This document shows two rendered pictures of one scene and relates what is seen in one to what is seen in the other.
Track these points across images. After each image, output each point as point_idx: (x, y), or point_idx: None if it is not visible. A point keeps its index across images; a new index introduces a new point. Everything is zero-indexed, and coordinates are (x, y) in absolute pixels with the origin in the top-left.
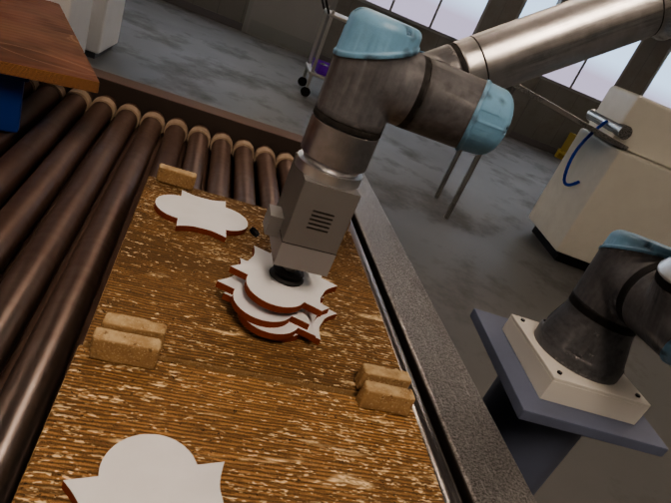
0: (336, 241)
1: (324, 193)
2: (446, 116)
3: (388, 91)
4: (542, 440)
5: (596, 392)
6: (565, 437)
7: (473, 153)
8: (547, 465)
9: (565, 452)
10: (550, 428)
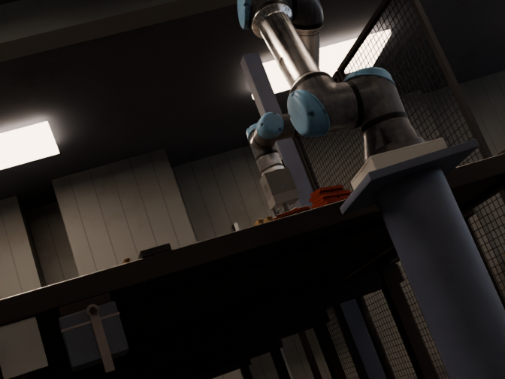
0: (270, 190)
1: (261, 180)
2: (256, 136)
3: (252, 144)
4: (385, 222)
5: (359, 173)
6: (384, 211)
7: (270, 135)
8: (397, 238)
9: (397, 222)
10: (380, 212)
